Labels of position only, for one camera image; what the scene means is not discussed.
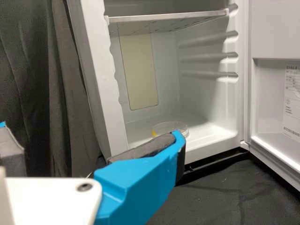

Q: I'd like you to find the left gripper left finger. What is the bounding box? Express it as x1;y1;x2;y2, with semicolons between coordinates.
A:
0;120;27;178

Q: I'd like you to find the incubator door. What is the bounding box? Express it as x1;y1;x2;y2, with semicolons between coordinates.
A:
244;0;300;191

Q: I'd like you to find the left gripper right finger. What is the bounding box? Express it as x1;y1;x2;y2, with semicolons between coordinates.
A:
93;130;188;225

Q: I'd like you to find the petri dish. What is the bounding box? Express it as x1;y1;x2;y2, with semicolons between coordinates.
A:
151;120;191;140

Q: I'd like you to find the white incubator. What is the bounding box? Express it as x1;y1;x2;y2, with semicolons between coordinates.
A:
64;0;250;165

